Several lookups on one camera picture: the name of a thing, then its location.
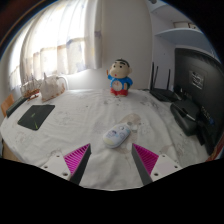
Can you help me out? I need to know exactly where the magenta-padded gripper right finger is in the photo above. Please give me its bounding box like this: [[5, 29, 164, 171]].
[[131, 143, 184, 186]]

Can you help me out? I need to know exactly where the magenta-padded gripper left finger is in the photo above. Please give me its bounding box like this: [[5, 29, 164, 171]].
[[39, 143, 92, 186]]

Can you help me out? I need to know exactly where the white cartoon-print computer mouse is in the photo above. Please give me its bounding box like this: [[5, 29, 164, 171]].
[[102, 123, 132, 149]]

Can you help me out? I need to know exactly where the black mouse pad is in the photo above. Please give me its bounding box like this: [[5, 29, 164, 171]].
[[17, 104, 56, 132]]

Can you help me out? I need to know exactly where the white printed tablecloth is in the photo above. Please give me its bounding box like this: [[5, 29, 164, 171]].
[[0, 87, 214, 192]]

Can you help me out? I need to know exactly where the black router with antennas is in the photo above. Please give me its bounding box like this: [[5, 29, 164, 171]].
[[148, 61, 181, 103]]

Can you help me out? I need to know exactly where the black monitor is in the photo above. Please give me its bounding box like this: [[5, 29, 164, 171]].
[[173, 47, 224, 156]]

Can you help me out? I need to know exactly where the cartoon boy figurine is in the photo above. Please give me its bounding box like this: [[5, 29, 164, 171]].
[[106, 58, 134, 98]]

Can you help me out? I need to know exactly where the orange wooden chair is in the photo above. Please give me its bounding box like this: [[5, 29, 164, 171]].
[[0, 93, 16, 118]]

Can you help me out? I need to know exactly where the white sheer curtain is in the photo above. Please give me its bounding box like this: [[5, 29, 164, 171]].
[[8, 0, 103, 91]]

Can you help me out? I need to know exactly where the white wall shelf unit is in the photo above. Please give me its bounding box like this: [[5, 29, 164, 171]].
[[148, 0, 214, 56]]

